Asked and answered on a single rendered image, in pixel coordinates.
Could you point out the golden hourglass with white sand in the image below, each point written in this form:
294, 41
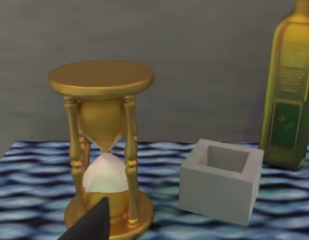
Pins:
100, 105

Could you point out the green-gold glass bottle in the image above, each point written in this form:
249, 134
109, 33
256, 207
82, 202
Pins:
287, 87

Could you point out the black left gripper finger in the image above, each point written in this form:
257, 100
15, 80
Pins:
94, 222

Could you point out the grey square open box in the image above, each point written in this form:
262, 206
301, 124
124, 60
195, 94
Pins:
219, 190

